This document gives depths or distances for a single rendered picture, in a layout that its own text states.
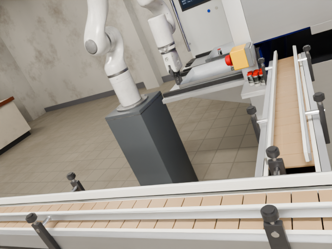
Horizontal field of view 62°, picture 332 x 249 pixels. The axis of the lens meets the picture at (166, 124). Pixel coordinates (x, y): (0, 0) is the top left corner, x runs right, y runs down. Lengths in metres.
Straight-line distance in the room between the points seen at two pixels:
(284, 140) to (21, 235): 0.63
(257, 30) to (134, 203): 0.78
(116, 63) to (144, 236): 1.08
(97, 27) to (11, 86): 6.43
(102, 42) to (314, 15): 0.90
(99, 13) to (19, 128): 5.06
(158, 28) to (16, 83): 6.71
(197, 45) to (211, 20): 0.22
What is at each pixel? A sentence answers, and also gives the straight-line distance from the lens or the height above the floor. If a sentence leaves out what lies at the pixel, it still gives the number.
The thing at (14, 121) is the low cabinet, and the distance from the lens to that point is 6.28.
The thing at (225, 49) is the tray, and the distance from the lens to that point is 1.84.
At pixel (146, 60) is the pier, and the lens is 5.13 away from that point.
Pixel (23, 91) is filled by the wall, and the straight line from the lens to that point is 7.86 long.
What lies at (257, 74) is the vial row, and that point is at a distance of 1.07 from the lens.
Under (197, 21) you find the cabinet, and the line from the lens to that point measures 2.23.
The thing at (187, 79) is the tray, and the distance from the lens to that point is 1.44.
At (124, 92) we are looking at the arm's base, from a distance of 1.49.
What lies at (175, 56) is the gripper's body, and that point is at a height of 1.04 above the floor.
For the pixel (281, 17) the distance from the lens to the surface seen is 1.11.
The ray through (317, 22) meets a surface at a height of 1.02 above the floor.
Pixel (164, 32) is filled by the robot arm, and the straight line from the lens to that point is 1.30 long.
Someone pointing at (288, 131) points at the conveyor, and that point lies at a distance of 0.66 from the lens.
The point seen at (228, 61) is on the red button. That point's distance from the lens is 1.08.
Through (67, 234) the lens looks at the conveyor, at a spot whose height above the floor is 0.93.
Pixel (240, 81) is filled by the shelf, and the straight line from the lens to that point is 1.20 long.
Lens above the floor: 1.27
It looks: 22 degrees down
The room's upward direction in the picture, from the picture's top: 24 degrees counter-clockwise
